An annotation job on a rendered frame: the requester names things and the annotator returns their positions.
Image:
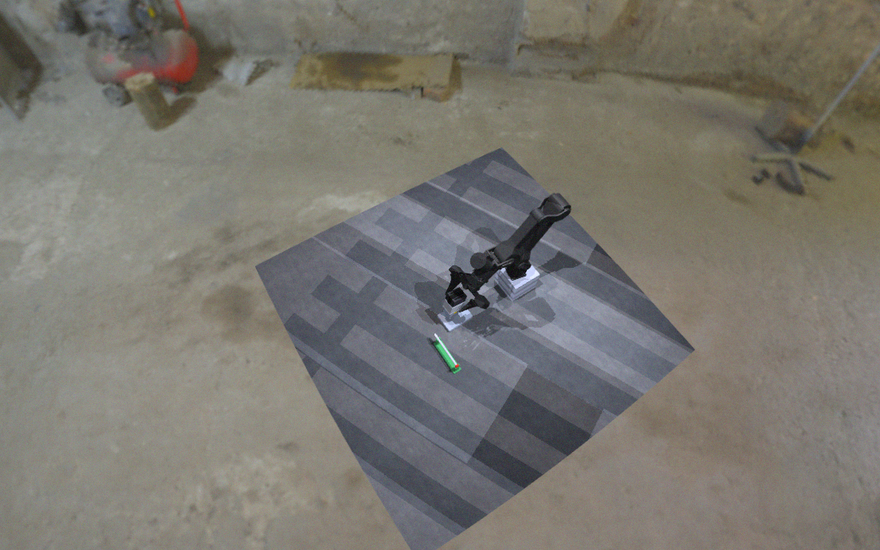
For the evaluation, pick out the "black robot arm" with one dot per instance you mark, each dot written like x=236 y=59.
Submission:
x=515 y=252

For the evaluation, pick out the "green pin cradle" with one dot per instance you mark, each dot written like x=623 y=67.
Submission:
x=446 y=357

